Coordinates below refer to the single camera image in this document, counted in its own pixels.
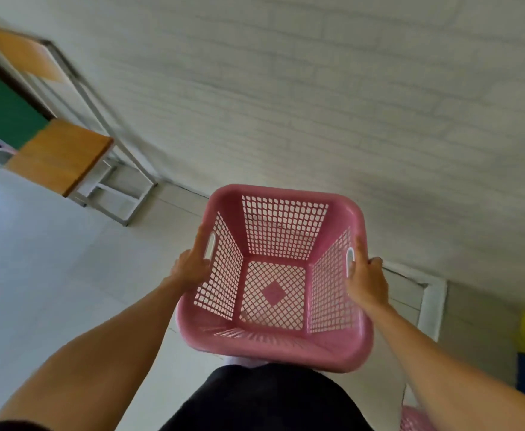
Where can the person's black clothing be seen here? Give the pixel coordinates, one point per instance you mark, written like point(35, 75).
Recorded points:
point(262, 399)

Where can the person's left hand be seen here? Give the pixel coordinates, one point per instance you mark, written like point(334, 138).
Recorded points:
point(189, 268)

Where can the person's left thumb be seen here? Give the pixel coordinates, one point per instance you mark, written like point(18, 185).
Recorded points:
point(202, 237)

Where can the person's right thumb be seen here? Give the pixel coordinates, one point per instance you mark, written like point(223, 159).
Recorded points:
point(359, 251)

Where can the person's right hand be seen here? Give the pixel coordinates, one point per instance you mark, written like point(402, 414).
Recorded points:
point(368, 285)

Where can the pink plastic laundry basket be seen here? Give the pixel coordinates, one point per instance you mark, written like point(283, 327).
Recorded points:
point(285, 350)

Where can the white door frame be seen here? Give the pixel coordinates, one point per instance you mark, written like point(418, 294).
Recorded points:
point(417, 296)

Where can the wooden chair with metal frame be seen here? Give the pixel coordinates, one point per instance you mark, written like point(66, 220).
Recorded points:
point(60, 134)

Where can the person's left forearm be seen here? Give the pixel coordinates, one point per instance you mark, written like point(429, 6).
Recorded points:
point(87, 354)

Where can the person's right forearm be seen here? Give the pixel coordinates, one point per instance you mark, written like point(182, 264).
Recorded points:
point(451, 372)

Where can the green board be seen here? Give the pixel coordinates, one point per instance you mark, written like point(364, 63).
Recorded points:
point(2, 105)

